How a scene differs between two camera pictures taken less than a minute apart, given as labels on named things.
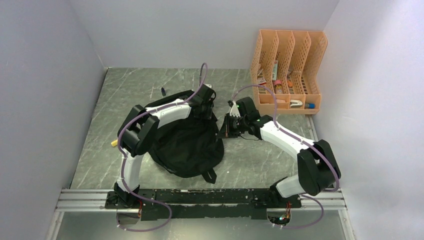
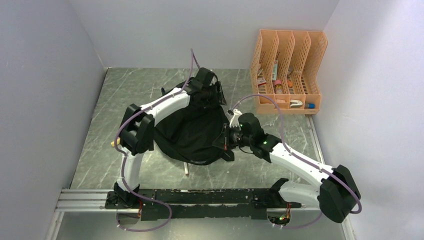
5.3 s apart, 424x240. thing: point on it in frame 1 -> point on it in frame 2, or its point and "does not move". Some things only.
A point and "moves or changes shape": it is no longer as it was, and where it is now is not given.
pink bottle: x=278 y=86 does not move
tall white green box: x=275 y=70 does not move
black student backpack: x=189 y=149 moves or changes shape
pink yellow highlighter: x=114 y=143 does not move
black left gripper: x=206 y=115 -> x=219 y=96
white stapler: x=295 y=103 does not move
